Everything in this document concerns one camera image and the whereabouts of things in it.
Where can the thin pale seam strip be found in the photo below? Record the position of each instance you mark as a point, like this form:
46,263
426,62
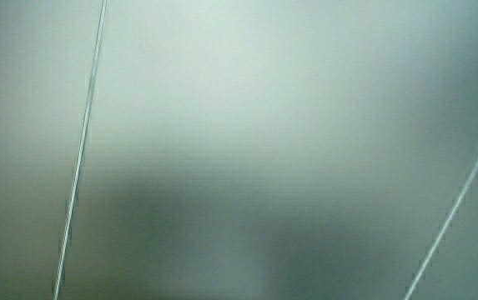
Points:
455,204
81,148

